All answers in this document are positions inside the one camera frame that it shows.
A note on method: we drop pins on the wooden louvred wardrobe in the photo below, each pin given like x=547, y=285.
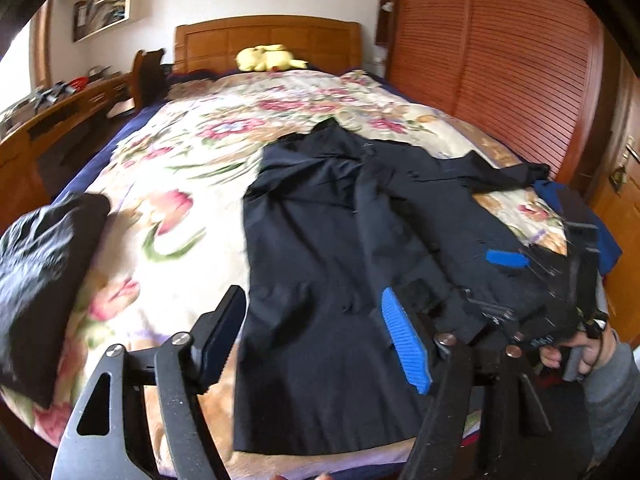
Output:
x=490, y=50

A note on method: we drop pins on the wooden desk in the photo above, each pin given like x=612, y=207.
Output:
x=30, y=140

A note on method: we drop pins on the crumpled black garment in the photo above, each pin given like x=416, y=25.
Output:
x=40, y=285

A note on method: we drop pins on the black metal device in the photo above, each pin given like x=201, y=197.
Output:
x=52, y=92

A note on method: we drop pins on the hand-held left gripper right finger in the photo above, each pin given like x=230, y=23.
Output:
x=405, y=340

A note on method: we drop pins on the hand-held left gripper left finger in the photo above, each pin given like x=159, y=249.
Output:
x=225, y=330

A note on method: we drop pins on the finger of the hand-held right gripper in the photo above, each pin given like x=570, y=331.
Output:
x=505, y=258
x=492, y=312

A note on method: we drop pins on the red basket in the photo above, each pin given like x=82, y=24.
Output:
x=80, y=83

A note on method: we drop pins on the wooden headboard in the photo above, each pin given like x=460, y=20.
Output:
x=220, y=42

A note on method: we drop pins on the wooden door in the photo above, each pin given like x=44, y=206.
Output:
x=620, y=220

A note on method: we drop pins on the person's right hand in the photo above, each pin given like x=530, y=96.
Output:
x=595, y=350

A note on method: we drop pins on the yellow plush toy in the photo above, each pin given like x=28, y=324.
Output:
x=265, y=57

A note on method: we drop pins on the white wall shelf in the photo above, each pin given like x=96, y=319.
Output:
x=107, y=0

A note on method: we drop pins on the person's right forearm grey sleeve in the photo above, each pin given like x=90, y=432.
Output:
x=612, y=400

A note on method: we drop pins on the black pants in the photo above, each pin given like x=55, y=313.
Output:
x=325, y=260

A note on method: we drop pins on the wooden chair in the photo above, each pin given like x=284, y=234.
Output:
x=147, y=77

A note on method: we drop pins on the floral blanket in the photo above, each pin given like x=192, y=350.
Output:
x=175, y=170

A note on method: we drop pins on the blue pillow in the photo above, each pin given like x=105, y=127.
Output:
x=602, y=240

